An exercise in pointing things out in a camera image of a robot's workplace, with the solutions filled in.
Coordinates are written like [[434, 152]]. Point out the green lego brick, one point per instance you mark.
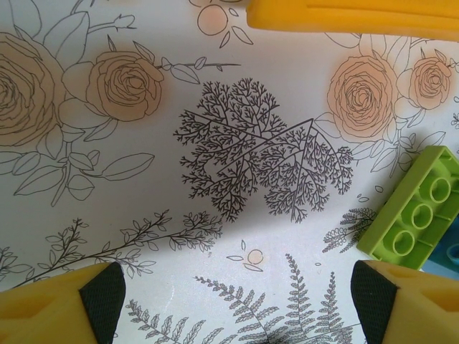
[[387, 211]]

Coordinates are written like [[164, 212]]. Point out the floral patterned tablecloth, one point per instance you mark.
[[179, 179]]

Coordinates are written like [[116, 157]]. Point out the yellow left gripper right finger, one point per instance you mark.
[[423, 311]]

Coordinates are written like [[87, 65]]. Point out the blue lego brick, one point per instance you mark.
[[448, 267]]

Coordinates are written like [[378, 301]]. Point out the yellow plastic bin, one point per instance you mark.
[[340, 14]]

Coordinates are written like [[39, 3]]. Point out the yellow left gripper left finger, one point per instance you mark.
[[39, 311]]

